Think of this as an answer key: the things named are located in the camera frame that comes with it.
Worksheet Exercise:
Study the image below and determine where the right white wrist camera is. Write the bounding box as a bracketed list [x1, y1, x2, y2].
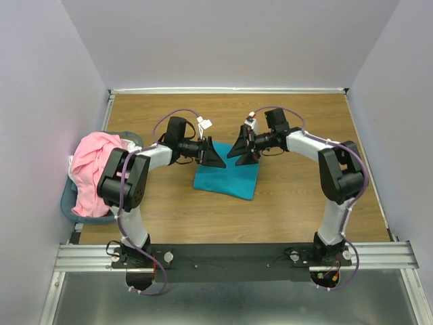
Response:
[244, 115, 259, 134]

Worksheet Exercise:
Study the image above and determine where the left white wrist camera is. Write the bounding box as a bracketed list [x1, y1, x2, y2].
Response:
[196, 116, 212, 138]

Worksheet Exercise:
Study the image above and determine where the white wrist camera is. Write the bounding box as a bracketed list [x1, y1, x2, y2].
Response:
[244, 115, 259, 134]
[196, 116, 212, 138]

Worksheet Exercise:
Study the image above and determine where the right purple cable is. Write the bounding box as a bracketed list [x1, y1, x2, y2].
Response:
[248, 107, 369, 293]

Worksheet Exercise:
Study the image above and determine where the black cable loop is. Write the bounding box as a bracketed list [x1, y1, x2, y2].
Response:
[105, 240, 122, 260]

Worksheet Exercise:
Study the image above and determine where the purple cable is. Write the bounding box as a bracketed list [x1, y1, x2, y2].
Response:
[116, 108, 204, 296]
[248, 107, 369, 293]

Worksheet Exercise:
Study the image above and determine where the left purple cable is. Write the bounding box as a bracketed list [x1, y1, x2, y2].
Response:
[116, 108, 204, 296]

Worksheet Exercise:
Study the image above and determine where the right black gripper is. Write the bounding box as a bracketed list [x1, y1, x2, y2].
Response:
[226, 125, 275, 167]

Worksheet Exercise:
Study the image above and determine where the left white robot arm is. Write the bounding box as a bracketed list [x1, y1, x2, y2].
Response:
[97, 116, 226, 267]

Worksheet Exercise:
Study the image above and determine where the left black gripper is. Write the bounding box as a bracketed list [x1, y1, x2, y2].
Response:
[178, 135, 226, 167]

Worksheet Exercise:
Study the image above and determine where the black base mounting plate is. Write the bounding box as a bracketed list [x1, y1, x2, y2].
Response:
[106, 243, 354, 283]

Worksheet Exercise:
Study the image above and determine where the aluminium rail frame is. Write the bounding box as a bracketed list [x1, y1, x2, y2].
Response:
[39, 86, 433, 325]

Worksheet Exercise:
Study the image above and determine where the pink t shirt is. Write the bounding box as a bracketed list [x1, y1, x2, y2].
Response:
[71, 132, 123, 218]

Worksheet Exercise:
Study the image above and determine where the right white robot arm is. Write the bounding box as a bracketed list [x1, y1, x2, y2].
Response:
[227, 106, 369, 265]

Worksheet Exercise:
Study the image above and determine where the teal t shirt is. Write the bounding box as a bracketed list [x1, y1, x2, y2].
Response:
[193, 142, 260, 200]

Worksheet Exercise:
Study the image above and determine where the blue plastic laundry basket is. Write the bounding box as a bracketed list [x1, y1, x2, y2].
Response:
[60, 131, 143, 224]

